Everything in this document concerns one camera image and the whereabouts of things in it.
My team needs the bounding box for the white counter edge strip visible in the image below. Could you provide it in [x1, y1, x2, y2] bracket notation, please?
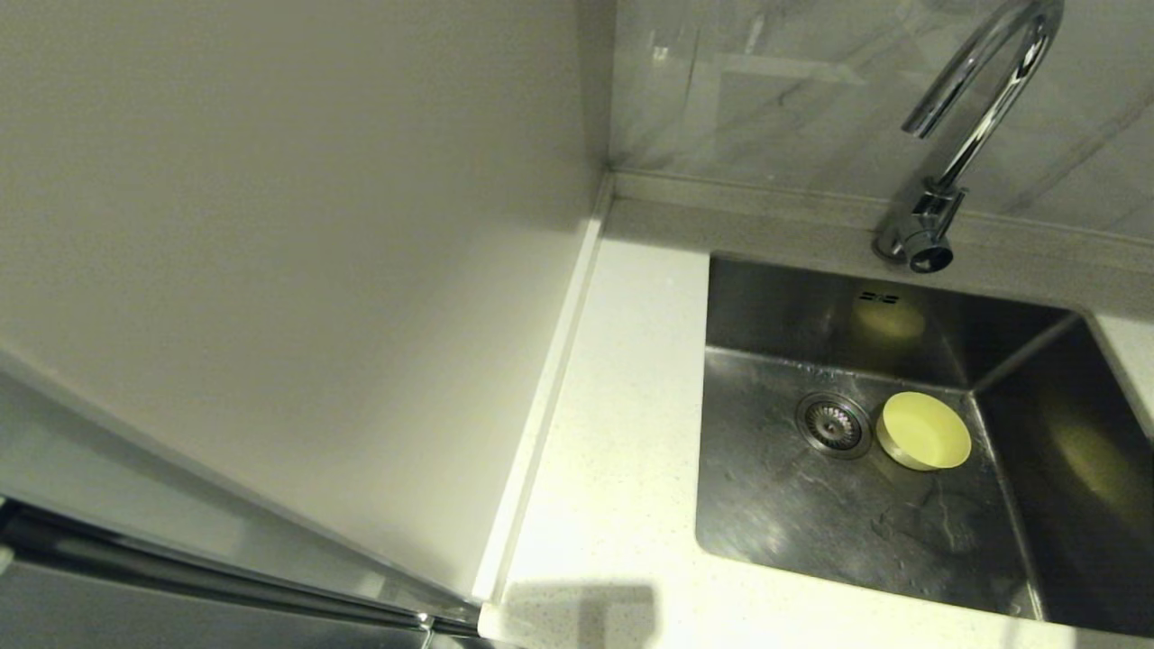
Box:
[473, 176, 615, 605]

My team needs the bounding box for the yellow bowl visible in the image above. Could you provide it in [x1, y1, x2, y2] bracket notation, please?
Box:
[875, 390, 974, 472]

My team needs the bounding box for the stainless steel sink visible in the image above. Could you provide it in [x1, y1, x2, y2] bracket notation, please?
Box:
[695, 254, 1154, 637]

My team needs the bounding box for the chrome gooseneck faucet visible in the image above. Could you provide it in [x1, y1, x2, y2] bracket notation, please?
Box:
[872, 0, 1066, 275]

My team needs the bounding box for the dark appliance door handle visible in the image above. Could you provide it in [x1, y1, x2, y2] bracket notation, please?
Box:
[0, 498, 483, 637]

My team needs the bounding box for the metal sink drain strainer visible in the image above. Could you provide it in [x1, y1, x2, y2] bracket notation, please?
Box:
[795, 392, 874, 461]

